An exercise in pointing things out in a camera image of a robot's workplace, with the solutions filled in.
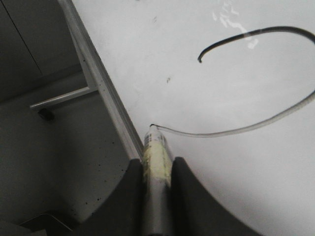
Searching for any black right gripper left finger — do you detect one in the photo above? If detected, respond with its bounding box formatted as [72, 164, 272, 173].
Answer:
[73, 159, 145, 236]

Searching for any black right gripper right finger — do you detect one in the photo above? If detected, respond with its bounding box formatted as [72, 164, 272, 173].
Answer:
[171, 157, 259, 236]

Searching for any white black-tipped whiteboard marker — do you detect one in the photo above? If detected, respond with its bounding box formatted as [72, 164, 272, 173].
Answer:
[141, 125, 174, 236]

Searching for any white whiteboard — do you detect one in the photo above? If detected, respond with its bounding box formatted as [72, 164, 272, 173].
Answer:
[60, 0, 315, 236]

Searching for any black caster wheel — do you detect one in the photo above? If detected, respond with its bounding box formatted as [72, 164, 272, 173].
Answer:
[37, 108, 55, 121]

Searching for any white whiteboard stand frame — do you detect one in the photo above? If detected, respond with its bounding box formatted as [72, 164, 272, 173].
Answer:
[30, 39, 97, 110]

